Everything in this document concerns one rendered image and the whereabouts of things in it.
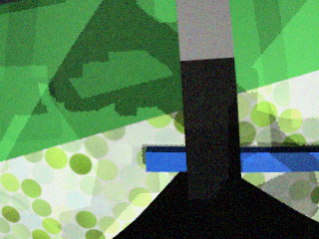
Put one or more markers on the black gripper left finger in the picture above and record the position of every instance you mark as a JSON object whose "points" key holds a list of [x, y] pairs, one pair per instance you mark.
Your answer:
{"points": [[166, 217]]}

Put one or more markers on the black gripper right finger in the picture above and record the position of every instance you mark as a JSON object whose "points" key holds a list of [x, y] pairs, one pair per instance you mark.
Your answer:
{"points": [[264, 217]]}

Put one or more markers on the green flat mat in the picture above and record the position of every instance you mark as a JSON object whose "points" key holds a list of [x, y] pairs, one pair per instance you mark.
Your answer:
{"points": [[74, 68]]}

